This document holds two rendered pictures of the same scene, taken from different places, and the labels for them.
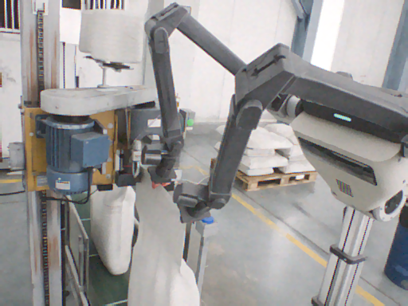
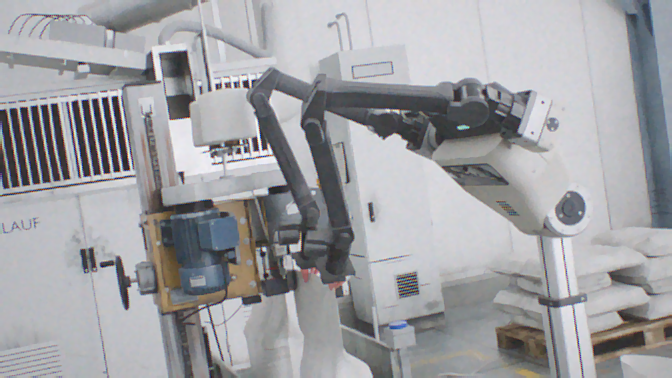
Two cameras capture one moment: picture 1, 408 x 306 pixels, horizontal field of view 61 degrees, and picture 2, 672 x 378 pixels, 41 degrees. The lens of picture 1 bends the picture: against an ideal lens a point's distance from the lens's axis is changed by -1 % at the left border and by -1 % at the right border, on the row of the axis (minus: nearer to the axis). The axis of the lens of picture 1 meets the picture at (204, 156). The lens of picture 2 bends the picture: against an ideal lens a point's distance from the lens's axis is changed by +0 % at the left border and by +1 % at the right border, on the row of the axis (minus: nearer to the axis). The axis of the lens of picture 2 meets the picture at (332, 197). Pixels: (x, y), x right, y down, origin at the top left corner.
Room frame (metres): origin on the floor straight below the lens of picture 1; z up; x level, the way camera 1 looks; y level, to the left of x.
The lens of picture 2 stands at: (-1.47, -0.63, 1.46)
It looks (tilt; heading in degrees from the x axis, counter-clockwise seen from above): 3 degrees down; 14
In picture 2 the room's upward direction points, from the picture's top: 9 degrees counter-clockwise
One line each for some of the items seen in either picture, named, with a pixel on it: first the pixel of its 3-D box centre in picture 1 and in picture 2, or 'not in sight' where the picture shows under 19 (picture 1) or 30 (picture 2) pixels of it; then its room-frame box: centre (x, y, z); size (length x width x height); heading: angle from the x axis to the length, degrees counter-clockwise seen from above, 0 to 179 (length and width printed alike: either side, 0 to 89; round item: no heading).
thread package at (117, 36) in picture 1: (117, 37); (226, 116); (1.20, 0.33, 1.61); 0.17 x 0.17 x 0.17
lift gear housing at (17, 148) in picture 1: (16, 155); (144, 278); (1.22, 0.70, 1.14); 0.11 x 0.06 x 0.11; 32
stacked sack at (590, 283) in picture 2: (249, 144); (558, 280); (4.31, -0.54, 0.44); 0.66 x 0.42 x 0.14; 26
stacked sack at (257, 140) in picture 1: (264, 140); (581, 261); (4.16, -0.70, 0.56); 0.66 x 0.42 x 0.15; 122
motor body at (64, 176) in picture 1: (70, 154); (201, 251); (1.11, 0.45, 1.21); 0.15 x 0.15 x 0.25
